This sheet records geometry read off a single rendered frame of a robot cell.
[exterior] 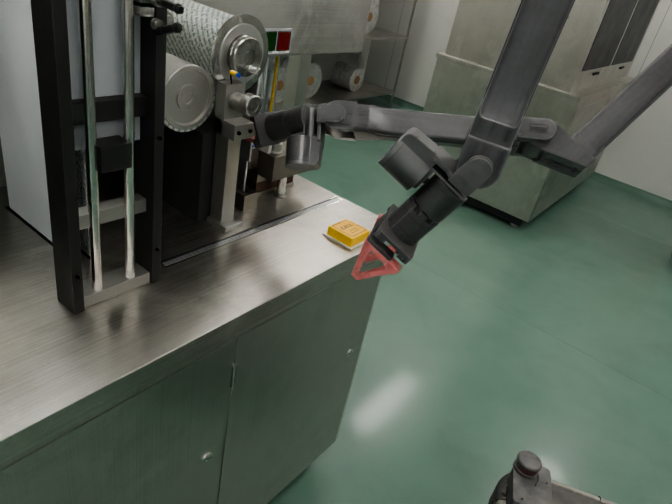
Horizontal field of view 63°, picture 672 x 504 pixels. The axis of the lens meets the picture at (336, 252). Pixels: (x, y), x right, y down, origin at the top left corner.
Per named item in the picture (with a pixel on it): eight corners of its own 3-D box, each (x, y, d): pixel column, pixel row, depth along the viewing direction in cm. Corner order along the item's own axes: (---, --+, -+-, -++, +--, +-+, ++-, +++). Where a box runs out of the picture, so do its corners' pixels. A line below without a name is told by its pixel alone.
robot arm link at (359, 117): (543, 135, 108) (558, 114, 97) (540, 163, 107) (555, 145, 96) (330, 115, 114) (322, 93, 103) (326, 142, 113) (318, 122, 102)
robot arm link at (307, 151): (350, 120, 112) (346, 103, 104) (347, 174, 111) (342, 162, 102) (293, 120, 114) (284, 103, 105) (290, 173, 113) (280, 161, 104)
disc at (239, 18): (206, 91, 102) (219, 8, 96) (204, 90, 103) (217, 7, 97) (260, 93, 114) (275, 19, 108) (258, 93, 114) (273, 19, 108)
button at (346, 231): (350, 248, 120) (352, 238, 119) (326, 234, 123) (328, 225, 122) (368, 239, 125) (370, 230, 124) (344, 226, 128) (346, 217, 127)
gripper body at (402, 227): (370, 237, 78) (406, 204, 74) (385, 210, 86) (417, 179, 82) (403, 267, 78) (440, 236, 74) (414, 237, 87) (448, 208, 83)
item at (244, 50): (262, 33, 104) (263, 71, 109) (254, 30, 105) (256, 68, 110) (232, 42, 100) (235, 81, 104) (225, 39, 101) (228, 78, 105)
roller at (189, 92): (161, 134, 99) (162, 67, 93) (83, 91, 111) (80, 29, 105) (212, 125, 108) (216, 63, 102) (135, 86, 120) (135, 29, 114)
